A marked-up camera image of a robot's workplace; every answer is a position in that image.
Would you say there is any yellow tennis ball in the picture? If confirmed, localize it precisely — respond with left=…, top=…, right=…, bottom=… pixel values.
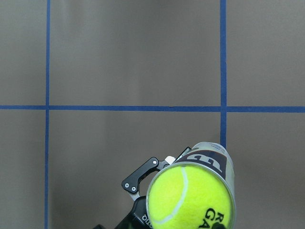
left=147, top=166, right=233, bottom=229

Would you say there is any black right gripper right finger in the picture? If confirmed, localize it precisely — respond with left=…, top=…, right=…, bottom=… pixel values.
left=212, top=223, right=225, bottom=229

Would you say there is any white blue tennis ball can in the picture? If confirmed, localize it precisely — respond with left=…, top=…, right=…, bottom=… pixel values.
left=147, top=142, right=236, bottom=229

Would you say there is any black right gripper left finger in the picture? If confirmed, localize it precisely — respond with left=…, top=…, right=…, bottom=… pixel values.
left=93, top=224, right=105, bottom=229

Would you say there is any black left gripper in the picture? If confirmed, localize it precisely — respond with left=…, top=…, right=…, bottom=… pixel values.
left=114, top=146, right=193, bottom=229

